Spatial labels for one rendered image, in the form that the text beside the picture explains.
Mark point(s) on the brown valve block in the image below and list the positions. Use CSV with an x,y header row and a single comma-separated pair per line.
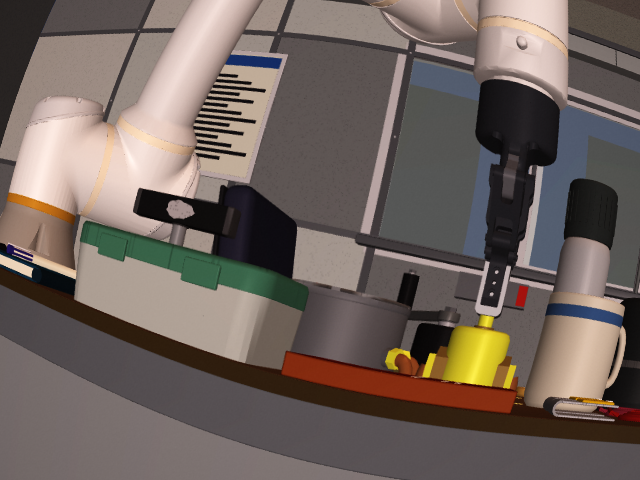
x,y
439,367

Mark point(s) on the red-brown base plate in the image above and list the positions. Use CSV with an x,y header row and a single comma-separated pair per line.
x,y
350,372

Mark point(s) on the grey wall box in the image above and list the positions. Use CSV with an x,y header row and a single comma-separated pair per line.
x,y
468,286

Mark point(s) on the red wall button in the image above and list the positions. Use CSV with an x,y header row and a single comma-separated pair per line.
x,y
521,296

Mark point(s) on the dark notebook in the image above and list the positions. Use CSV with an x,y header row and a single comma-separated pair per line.
x,y
35,272

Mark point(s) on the wall notice with blue header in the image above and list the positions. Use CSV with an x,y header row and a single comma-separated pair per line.
x,y
235,115

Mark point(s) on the grey round housing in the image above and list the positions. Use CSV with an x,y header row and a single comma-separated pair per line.
x,y
350,325

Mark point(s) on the yellow round knob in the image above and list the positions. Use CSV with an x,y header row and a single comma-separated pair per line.
x,y
477,355

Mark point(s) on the grey folded wallet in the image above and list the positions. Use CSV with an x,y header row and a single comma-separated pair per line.
x,y
575,407

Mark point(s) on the grey box with green lid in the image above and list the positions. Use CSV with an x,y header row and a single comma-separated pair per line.
x,y
175,300

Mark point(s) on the red flat item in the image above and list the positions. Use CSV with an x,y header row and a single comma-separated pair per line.
x,y
622,413

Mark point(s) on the grey flask with black cap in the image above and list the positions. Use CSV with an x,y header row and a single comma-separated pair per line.
x,y
587,240

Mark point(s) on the dark blue box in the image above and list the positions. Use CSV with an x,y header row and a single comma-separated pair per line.
x,y
265,230

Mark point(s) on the window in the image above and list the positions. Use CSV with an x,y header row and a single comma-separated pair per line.
x,y
435,165

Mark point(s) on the small black cylinder knob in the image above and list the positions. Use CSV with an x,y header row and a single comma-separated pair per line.
x,y
408,289

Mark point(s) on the black round knob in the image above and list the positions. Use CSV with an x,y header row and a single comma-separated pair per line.
x,y
431,340

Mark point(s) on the yellow hex nut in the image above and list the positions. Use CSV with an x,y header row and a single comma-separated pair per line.
x,y
392,357

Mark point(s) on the cream mug with blue stripe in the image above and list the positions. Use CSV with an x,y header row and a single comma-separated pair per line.
x,y
570,350

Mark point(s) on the yellow flat item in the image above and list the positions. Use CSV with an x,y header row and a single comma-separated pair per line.
x,y
590,398

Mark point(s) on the orange pipe stub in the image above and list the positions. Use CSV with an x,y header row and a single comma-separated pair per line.
x,y
407,364

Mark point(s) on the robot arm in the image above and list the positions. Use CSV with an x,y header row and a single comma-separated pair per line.
x,y
165,100

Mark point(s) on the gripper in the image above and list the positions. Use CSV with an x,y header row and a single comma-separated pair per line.
x,y
517,122

